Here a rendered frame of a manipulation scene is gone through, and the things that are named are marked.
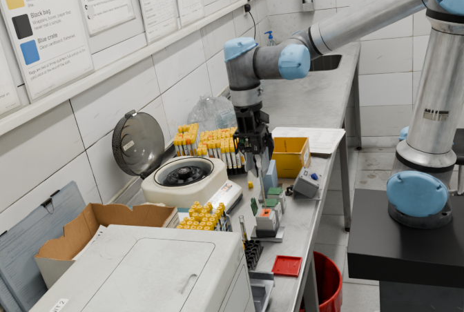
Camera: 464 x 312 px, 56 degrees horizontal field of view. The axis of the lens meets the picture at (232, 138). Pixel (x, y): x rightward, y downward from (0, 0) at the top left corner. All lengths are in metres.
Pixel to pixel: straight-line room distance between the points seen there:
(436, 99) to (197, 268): 0.53
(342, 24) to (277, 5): 2.48
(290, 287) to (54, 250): 0.61
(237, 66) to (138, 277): 0.51
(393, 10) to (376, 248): 0.53
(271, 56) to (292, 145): 0.70
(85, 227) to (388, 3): 0.97
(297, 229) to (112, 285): 0.67
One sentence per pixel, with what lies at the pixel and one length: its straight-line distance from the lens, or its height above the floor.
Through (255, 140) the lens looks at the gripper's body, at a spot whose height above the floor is 1.20.
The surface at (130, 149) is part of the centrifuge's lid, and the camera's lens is 1.54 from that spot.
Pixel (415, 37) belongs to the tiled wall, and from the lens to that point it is 3.46.
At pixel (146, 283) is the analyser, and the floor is 1.18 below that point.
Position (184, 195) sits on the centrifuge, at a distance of 1.32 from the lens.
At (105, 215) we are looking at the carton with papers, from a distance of 1.33.
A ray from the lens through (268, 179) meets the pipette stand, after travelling 1.37.
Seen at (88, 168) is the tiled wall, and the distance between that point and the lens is 1.43.
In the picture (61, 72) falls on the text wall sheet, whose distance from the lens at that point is 1.35.
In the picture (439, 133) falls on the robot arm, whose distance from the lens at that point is 0.93.
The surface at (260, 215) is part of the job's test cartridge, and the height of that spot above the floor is 0.95.
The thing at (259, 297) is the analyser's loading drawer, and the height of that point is 0.92.
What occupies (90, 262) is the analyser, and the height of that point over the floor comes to 1.18.
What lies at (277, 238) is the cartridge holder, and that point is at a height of 0.89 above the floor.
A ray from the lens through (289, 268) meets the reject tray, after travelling 1.15.
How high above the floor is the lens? 1.62
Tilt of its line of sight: 23 degrees down
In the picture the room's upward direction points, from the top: 10 degrees counter-clockwise
